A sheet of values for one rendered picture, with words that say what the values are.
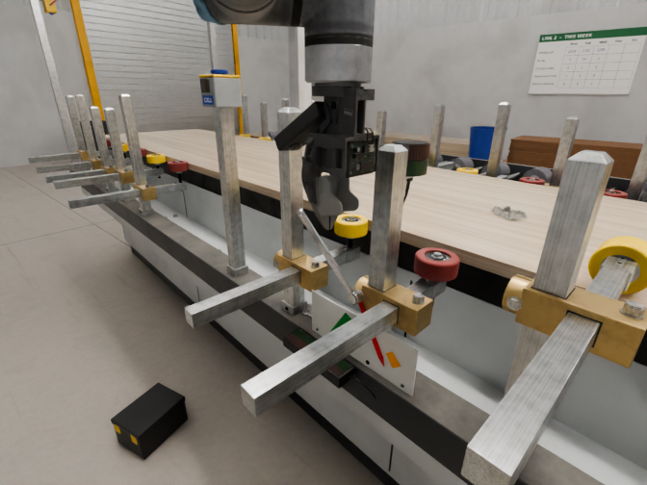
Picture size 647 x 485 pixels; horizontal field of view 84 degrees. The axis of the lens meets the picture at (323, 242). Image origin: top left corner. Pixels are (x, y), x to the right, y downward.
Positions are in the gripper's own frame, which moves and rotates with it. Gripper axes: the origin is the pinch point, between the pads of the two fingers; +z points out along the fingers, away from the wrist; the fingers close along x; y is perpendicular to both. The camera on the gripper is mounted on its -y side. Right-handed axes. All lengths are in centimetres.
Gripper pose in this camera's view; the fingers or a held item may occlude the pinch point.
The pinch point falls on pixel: (324, 220)
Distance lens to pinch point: 58.3
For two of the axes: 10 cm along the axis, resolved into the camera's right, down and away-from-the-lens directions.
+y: 6.9, 2.9, -6.7
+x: 7.3, -2.6, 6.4
